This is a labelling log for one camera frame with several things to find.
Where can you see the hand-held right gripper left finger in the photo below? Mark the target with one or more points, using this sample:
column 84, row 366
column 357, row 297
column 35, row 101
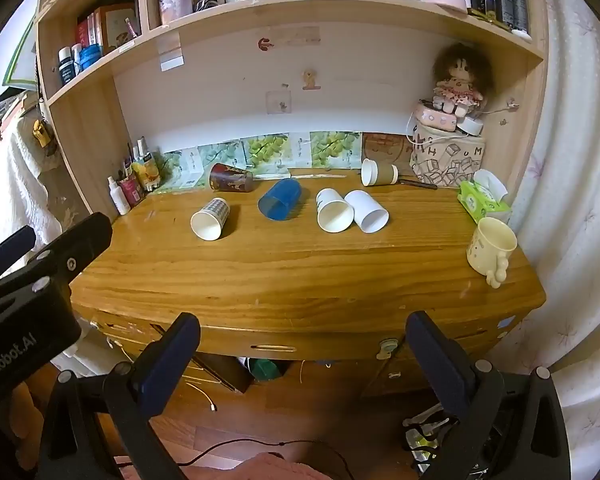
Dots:
column 164, row 367

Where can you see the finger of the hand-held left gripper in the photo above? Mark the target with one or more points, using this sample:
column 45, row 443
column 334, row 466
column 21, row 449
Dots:
column 7, row 251
column 82, row 240

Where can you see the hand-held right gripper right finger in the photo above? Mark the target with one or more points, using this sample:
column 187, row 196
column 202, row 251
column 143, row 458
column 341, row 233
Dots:
column 436, row 360

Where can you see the white paper cup checkered print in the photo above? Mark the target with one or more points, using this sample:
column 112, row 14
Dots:
column 211, row 217

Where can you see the dark red patterned cup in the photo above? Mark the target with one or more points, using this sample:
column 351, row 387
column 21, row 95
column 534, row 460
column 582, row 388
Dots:
column 230, row 178

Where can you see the plain white paper cup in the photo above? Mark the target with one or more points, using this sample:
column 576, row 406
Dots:
column 367, row 211

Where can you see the white paper cup green print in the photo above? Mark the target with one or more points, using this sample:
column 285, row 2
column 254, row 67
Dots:
column 333, row 211

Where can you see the brown sleeved paper cup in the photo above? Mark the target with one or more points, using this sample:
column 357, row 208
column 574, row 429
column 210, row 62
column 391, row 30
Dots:
column 379, row 172

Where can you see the blue plastic cup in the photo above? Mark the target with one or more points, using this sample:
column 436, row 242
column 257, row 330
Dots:
column 281, row 200

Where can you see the white spray bottle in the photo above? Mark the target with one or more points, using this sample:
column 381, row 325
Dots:
column 118, row 196

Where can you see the pink tube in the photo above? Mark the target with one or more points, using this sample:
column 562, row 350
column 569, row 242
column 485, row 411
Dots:
column 130, row 188

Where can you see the green bin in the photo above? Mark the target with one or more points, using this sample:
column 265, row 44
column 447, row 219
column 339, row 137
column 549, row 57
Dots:
column 265, row 369

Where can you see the yellow toy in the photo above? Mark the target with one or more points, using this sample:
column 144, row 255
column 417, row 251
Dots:
column 41, row 133

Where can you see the cream ceramic mug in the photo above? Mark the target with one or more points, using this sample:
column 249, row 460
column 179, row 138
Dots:
column 491, row 250

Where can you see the pink fuzzy cloth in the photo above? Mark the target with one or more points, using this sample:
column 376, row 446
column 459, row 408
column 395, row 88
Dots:
column 280, row 469

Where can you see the pale green picture card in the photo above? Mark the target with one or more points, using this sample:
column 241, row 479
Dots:
column 222, row 155

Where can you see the green tissue pack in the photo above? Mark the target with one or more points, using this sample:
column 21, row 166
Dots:
column 481, row 201

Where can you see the dark bottle white cap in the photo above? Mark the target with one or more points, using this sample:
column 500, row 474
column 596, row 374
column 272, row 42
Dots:
column 65, row 66

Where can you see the black pen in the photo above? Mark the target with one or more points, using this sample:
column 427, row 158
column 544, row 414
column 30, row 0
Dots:
column 420, row 184

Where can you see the blue lidded jar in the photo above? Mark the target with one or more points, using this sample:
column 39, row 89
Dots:
column 88, row 56

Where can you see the beige printed storage box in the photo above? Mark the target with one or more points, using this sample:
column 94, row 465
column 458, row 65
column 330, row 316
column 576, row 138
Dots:
column 447, row 160

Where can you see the grape picture card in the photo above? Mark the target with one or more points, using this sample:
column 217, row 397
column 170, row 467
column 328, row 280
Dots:
column 267, row 150
column 333, row 148

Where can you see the red box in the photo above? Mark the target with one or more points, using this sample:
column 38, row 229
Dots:
column 86, row 31

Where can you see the beige picture box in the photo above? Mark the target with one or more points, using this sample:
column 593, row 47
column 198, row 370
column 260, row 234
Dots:
column 116, row 25

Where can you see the brown drawing card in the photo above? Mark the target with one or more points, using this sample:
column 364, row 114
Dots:
column 385, row 148

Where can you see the white curtain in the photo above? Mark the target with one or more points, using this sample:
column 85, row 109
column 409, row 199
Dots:
column 575, row 185

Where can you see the white round tape roll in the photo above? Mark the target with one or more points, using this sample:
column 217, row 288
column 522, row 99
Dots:
column 472, row 125

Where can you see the pink floral round box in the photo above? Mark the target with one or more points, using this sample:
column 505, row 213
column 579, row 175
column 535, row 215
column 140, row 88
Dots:
column 435, row 118

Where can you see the brown-haired rag doll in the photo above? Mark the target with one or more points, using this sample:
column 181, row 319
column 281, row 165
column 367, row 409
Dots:
column 458, row 80

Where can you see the wooden bookshelf hutch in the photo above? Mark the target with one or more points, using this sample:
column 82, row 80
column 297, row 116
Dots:
column 330, row 30

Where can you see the row of dark boxes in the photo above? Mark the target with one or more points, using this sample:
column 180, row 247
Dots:
column 500, row 0

